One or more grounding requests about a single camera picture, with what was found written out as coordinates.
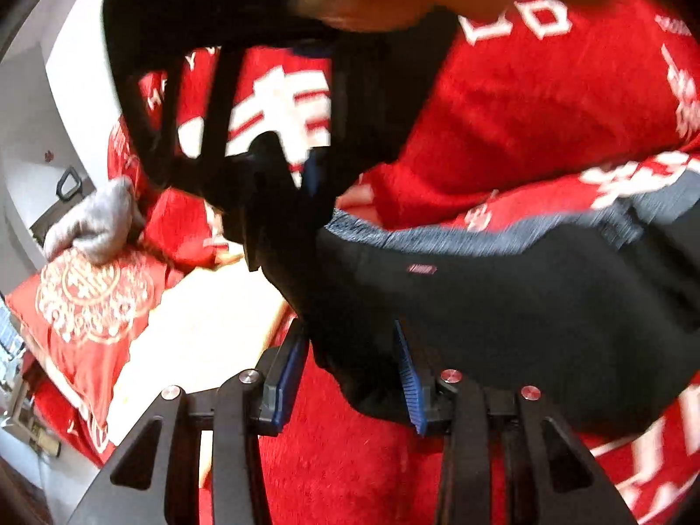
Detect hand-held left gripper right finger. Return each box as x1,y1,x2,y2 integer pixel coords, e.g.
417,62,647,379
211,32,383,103
394,320,638,525

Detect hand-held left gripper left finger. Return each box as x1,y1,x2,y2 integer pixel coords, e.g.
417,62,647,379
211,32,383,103
66,317,310,525

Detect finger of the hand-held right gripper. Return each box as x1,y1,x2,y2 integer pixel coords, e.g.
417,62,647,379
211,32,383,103
302,38,456,206
157,46,299,273

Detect black pants with grey waistband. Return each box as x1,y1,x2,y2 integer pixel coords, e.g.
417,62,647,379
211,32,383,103
241,175,700,441

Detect pale bed sheet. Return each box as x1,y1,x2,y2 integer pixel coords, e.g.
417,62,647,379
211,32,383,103
106,259,299,446

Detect red printed blanket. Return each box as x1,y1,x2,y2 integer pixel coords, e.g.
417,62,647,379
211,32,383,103
106,0,700,525

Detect red pillow with gold pattern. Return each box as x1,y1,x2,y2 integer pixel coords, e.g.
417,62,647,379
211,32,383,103
4,245,184,438

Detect cluttered side table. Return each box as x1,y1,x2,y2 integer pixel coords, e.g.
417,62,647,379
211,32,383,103
0,295,62,457

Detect black triangular handle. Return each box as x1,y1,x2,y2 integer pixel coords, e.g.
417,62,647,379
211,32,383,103
56,168,84,201

